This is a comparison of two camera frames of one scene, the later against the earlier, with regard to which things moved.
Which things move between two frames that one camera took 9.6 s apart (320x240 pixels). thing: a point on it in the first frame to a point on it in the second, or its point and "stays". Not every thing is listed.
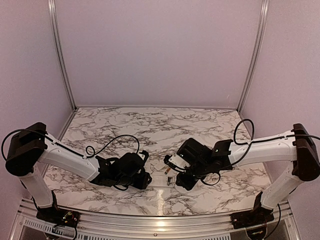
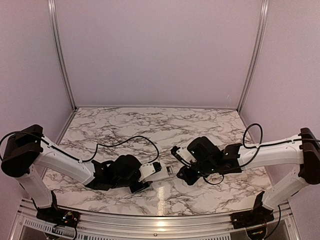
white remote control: [161, 180] to [167, 171]
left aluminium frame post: [52, 12] stays
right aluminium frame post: [265, 8] stays
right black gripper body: [189, 184] to [206, 168]
